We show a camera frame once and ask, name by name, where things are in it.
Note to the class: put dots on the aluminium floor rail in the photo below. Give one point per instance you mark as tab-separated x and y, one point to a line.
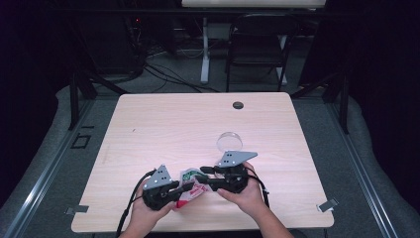
363	178
43	185

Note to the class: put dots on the clear glass jar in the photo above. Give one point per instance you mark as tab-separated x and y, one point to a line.
229	142

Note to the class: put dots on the black floor tape square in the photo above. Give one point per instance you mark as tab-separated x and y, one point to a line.
73	141

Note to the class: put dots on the black equipment cabinet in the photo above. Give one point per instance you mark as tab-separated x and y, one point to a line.
109	46

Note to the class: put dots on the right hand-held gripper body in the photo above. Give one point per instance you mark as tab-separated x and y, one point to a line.
236	158

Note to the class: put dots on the black floor tape strip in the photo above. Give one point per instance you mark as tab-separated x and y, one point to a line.
87	127

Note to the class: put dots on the black metal stand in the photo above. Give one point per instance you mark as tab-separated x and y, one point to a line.
73	99
344	105

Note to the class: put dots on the white desk leg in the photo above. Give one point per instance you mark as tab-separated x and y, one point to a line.
205	49

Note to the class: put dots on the black folding chair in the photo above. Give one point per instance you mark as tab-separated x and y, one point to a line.
257	39

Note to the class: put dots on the red and white plastic bag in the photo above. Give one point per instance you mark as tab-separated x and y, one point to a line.
189	177

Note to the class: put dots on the person's right hand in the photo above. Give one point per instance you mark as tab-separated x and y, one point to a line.
249	200

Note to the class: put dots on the dark curtain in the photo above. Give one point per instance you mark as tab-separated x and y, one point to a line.
386	82
29	82

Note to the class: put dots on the grey tape piece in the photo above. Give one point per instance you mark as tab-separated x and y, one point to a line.
327	205
77	209

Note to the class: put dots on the person's left hand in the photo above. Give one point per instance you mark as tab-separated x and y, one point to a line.
145	216

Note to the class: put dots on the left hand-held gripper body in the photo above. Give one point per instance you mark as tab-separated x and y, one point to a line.
158	180

